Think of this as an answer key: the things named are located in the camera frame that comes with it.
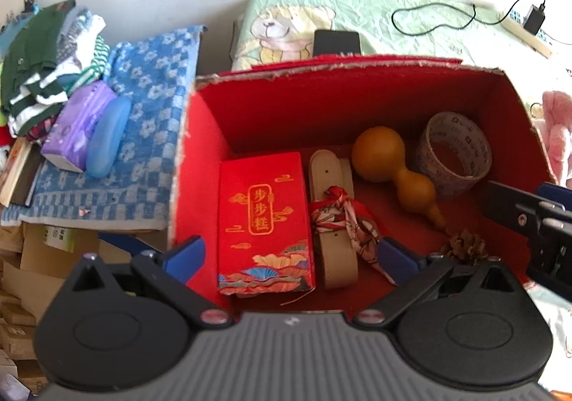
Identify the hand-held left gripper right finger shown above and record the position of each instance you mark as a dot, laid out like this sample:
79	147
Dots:
397	255

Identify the pink plush toy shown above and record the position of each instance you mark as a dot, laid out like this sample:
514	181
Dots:
558	137

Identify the stack of books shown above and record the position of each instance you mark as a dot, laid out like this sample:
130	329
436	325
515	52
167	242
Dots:
18	177

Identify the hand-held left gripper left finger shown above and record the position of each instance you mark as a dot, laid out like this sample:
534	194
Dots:
183	258

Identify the white power strip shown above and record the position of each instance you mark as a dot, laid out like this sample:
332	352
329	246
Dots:
514	27

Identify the blue checkered towel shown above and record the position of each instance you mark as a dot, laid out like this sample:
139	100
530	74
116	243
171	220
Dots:
147	123

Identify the red printed gift box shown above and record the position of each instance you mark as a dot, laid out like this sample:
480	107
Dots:
263	186

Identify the blue glasses case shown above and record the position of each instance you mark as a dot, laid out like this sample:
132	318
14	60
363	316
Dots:
107	141

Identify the brown pinecone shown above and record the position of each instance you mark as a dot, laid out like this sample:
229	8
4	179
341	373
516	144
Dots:
464	246

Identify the black charger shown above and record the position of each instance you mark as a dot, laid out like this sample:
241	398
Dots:
534	18

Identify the large red cardboard box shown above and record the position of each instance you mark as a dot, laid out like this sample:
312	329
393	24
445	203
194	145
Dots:
277	115

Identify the red patterned scarf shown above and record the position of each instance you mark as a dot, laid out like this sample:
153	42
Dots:
339	213

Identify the pile of folded clothes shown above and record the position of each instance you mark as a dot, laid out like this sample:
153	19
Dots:
31	52

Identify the pale green bear-print sheet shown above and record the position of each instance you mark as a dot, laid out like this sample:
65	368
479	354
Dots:
380	25

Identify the printed tape roll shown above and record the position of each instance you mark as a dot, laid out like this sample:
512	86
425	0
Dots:
429	168

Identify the purple tissue pack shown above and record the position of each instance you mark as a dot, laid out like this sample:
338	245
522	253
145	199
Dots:
76	123

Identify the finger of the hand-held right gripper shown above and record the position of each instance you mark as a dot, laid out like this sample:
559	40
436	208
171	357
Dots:
556	194
514	204

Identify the green label cardboard box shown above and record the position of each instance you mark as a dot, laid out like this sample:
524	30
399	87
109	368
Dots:
53	249

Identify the black phone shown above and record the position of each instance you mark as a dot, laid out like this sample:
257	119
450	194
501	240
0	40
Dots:
335	43

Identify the brown gourd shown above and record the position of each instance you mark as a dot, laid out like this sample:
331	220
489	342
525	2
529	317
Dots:
380	155

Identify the stack of cardboard boxes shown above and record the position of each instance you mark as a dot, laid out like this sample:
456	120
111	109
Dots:
18	316

